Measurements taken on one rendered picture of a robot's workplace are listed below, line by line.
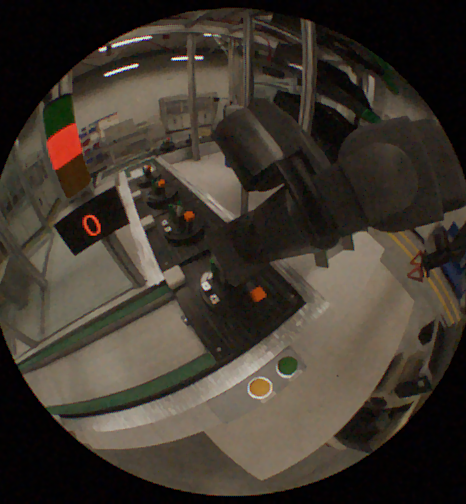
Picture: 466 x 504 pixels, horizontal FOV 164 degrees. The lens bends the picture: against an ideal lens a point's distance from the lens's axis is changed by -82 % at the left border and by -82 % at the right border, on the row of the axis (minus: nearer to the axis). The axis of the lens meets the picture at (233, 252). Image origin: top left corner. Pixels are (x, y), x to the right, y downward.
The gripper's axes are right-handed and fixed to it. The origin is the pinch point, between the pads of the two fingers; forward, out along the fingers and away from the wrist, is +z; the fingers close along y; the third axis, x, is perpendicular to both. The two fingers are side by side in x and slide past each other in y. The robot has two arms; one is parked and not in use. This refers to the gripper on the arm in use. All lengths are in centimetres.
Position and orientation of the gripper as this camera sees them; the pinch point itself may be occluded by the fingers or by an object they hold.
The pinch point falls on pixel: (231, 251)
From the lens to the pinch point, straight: 29.2
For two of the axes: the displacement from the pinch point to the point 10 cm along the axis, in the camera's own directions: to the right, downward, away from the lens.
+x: 5.0, 8.7, 0.4
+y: -8.0, 4.8, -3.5
